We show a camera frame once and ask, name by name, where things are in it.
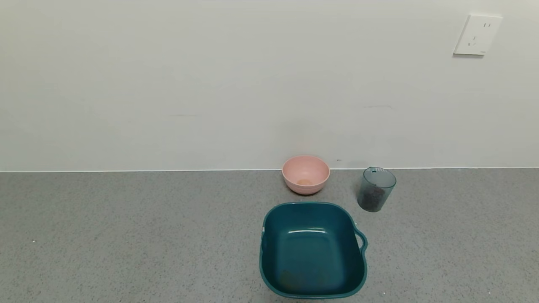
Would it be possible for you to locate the translucent ribbed blue-grey cup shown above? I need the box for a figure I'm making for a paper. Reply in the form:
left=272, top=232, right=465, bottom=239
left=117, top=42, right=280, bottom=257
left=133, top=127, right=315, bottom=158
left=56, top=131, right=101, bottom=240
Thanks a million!
left=357, top=167, right=397, bottom=213

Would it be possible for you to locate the pile of coffee beans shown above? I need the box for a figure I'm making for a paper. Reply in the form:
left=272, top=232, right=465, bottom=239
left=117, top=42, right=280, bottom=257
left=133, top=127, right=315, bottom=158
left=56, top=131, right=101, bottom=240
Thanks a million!
left=361, top=187, right=386, bottom=211

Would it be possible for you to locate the pink bowl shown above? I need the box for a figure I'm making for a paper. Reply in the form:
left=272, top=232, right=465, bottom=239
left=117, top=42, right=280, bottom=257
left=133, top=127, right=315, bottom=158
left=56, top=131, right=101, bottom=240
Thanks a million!
left=282, top=155, right=331, bottom=195

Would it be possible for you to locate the teal square basin with handle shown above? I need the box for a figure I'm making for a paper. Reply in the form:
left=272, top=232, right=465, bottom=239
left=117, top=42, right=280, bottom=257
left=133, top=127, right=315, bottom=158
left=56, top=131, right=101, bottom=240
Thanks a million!
left=259, top=202, right=369, bottom=300

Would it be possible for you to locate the white wall socket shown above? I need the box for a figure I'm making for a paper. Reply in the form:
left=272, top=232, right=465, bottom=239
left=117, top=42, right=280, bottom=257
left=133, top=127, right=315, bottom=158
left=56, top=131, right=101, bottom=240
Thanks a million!
left=453, top=15, right=503, bottom=56

